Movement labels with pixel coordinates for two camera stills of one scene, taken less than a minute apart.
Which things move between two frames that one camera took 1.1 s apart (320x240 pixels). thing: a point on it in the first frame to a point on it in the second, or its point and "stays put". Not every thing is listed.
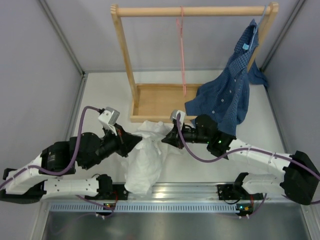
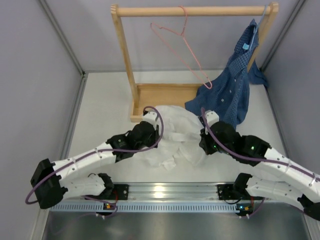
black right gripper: [172, 138] to [204, 143]
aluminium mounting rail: [179, 191] stays put
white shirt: [143, 166] to [180, 141]
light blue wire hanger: [257, 27] stays put
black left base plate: [119, 192] stays put
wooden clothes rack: [166, 103] stays put
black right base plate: [226, 192] stays put
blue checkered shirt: [227, 98] stays put
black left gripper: [130, 140] to [155, 134]
